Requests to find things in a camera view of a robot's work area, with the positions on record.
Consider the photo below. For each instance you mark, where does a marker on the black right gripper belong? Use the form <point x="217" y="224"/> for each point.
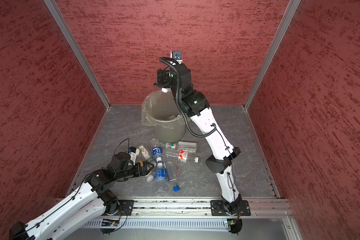
<point x="167" y="77"/>

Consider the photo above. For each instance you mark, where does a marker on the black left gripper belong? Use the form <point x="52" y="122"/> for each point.
<point x="138" y="167"/>

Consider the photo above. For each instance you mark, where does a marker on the blue cap clear bottle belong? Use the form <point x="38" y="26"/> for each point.
<point x="173" y="176"/>

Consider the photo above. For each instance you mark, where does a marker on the red white label bottle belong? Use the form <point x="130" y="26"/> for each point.
<point x="180" y="156"/>

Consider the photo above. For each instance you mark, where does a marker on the small blue label bottle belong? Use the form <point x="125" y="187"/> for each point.
<point x="165" y="90"/>

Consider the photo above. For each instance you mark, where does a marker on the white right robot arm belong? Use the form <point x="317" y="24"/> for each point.
<point x="201" y="123"/>

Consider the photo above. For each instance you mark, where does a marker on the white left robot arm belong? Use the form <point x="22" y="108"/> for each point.
<point x="91" y="199"/>

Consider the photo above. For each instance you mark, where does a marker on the blue label bottle near bin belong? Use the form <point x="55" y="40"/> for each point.
<point x="157" y="150"/>

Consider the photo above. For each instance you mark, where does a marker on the clear plastic bin liner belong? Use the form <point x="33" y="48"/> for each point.
<point x="160" y="110"/>

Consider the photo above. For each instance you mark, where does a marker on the grey mesh waste bin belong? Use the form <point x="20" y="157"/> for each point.
<point x="169" y="135"/>

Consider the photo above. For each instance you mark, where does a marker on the yellow label tea bottle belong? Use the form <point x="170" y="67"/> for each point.
<point x="149" y="177"/>

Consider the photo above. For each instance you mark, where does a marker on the crane label clear bottle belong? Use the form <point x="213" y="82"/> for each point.
<point x="144" y="152"/>

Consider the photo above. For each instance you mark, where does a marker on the Pocari Sweat blue bottle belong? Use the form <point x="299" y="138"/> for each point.
<point x="160" y="177"/>

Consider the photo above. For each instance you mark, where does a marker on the green band square bottle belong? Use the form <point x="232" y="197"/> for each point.
<point x="184" y="146"/>

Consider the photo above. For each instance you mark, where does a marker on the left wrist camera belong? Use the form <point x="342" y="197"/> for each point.
<point x="133" y="152"/>

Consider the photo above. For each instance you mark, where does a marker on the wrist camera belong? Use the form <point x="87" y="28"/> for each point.
<point x="177" y="55"/>
<point x="133" y="152"/>

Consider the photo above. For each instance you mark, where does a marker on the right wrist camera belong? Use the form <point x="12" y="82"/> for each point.
<point x="177" y="55"/>

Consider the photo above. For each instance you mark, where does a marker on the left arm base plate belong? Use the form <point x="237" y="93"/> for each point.
<point x="125" y="207"/>

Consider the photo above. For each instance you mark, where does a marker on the white perforated cable duct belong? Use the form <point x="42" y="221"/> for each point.
<point x="204" y="224"/>

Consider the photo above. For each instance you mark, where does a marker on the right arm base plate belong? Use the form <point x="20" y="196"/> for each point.
<point x="222" y="208"/>

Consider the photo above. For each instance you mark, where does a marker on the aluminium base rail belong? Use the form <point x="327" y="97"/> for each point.
<point x="200" y="208"/>

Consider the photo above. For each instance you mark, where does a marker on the left aluminium corner post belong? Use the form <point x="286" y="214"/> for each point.
<point x="67" y="33"/>

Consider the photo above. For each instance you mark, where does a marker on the aluminium corner post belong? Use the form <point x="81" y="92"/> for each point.
<point x="67" y="33"/>
<point x="277" y="39"/>

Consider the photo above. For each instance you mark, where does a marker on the right aluminium corner post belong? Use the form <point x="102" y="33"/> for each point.
<point x="277" y="39"/>

